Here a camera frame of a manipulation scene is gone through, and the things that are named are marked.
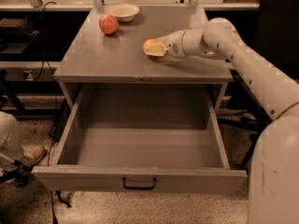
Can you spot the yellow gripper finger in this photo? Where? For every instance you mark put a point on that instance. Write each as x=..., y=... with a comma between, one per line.
x=155, y=49

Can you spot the tan shoe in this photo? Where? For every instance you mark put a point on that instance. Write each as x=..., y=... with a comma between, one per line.
x=33, y=156

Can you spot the red apple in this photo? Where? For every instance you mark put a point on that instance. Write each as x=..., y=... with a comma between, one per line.
x=108, y=24

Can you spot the black drawer handle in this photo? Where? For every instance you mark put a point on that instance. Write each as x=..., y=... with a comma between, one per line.
x=138, y=184

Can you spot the white bowl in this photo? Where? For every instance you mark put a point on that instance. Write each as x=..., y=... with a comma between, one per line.
x=123, y=12

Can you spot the black office chair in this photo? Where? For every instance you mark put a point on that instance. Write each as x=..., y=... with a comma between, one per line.
x=273, y=31

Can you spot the light trouser leg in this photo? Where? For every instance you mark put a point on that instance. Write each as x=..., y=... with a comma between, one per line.
x=10, y=137

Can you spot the wall power outlet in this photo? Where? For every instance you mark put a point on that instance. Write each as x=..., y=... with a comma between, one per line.
x=27, y=75

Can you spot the orange fruit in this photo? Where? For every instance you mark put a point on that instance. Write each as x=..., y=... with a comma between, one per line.
x=150, y=42

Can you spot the open grey top drawer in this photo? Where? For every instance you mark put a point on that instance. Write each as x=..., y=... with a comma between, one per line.
x=166, y=132

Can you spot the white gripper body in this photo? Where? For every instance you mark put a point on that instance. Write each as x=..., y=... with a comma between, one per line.
x=172, y=44

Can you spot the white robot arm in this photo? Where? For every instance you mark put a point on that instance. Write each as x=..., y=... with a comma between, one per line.
x=274, y=172

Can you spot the grey metal cabinet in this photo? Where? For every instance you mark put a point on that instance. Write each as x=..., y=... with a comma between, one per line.
x=97, y=58

